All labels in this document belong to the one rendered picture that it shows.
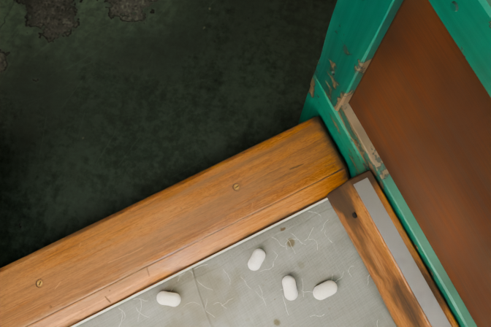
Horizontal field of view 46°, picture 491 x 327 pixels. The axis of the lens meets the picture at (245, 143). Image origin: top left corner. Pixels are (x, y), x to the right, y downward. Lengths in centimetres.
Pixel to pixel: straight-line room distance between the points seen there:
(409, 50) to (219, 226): 42
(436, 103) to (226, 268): 44
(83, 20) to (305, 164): 114
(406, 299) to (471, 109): 35
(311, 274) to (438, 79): 43
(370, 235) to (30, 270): 48
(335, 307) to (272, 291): 9
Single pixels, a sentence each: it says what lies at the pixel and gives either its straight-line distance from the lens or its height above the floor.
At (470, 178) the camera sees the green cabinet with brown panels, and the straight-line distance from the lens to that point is 60.
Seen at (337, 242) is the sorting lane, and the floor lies 74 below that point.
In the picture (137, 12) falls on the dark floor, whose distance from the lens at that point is 186.
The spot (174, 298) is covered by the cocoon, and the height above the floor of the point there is 76.
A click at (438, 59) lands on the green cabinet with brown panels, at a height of 115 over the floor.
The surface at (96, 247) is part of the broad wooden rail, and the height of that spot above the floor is 76.
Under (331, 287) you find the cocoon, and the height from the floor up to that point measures 76.
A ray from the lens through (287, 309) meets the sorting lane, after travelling 89.
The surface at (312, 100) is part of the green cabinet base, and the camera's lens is 92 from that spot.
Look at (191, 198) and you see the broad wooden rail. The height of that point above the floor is 76.
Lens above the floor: 163
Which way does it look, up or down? 75 degrees down
